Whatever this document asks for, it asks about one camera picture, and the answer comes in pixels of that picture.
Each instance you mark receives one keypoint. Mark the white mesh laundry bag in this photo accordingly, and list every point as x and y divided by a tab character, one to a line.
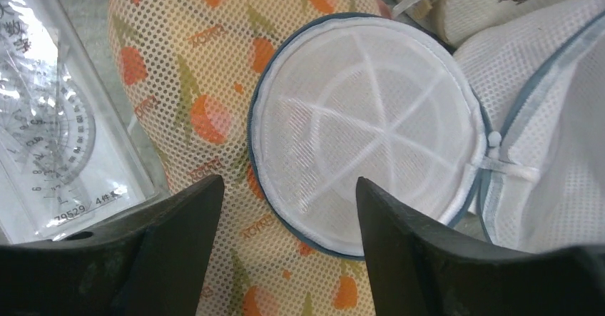
509	127

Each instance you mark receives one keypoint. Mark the clear blister pack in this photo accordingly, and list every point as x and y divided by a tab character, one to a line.
67	161

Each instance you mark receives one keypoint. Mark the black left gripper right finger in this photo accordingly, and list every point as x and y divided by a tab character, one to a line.
418	266

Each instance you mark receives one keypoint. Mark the floral orange laundry bag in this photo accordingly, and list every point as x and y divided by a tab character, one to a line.
189	68

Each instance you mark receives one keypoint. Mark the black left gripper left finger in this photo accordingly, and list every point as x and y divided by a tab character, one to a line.
147	261

